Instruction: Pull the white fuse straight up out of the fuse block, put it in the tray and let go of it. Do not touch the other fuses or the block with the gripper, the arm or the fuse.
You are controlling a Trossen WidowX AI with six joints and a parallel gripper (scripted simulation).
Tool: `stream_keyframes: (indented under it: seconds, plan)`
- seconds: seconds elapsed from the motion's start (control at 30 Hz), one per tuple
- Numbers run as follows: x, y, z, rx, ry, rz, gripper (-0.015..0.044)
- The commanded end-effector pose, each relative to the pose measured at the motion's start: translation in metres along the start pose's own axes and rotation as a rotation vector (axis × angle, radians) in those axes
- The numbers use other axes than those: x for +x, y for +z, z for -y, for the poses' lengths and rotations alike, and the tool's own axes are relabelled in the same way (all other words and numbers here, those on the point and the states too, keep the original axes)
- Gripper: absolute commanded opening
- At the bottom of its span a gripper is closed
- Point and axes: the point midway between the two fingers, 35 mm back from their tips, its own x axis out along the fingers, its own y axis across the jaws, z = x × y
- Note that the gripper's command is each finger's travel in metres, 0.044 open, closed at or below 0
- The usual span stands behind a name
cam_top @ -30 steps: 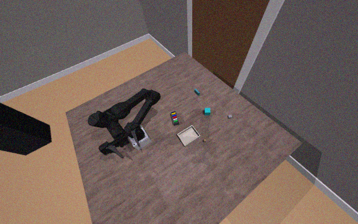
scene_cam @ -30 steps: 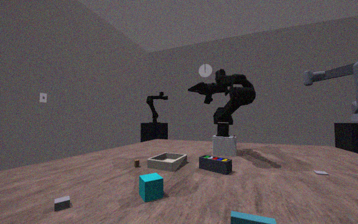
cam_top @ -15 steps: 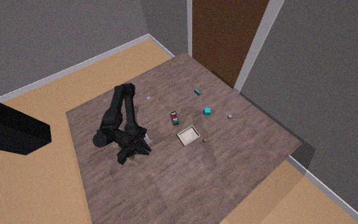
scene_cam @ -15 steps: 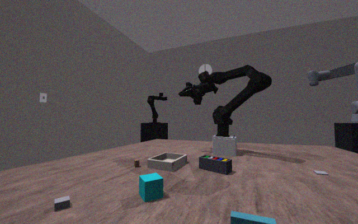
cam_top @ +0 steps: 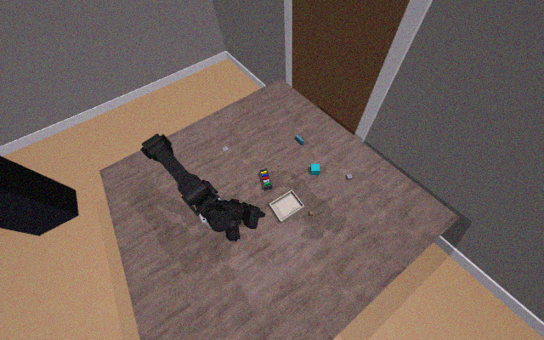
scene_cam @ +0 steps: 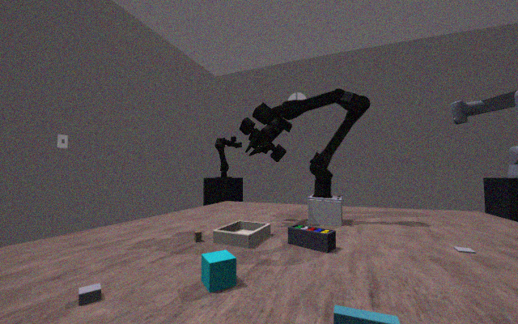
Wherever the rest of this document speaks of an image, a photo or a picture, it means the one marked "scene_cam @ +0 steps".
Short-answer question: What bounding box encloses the tan cube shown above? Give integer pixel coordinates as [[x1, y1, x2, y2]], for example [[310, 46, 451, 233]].
[[194, 231, 202, 242]]

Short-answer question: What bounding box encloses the beige open tray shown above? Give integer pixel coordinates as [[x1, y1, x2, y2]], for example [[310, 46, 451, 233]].
[[213, 221, 270, 248]]

